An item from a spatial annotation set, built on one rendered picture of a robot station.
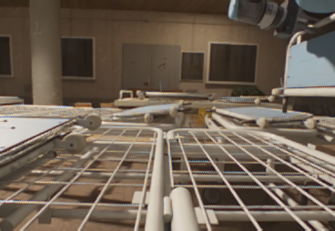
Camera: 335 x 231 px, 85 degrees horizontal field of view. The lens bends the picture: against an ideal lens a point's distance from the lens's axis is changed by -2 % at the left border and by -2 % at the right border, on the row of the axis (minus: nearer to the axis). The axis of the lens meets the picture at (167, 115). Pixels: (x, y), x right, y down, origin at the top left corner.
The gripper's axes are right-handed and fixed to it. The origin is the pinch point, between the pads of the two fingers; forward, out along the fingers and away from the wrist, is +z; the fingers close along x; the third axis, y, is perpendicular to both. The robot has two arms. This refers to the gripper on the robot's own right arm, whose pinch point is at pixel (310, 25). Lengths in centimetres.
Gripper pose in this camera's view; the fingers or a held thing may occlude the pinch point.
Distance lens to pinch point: 101.1
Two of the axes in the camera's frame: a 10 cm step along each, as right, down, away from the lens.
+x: 2.0, -9.7, -1.1
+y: 0.2, 1.2, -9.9
